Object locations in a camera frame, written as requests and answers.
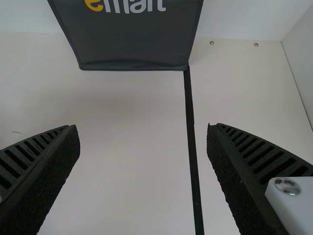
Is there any black strip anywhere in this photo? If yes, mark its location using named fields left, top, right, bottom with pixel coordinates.
left=183, top=63, right=205, bottom=235

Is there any dark grey bag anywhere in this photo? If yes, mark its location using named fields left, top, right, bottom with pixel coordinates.
left=47, top=0, right=205, bottom=72

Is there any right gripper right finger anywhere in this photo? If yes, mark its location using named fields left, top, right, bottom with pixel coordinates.
left=206, top=122, right=313, bottom=235

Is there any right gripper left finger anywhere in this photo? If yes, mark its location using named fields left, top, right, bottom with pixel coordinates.
left=0, top=124, right=81, bottom=235

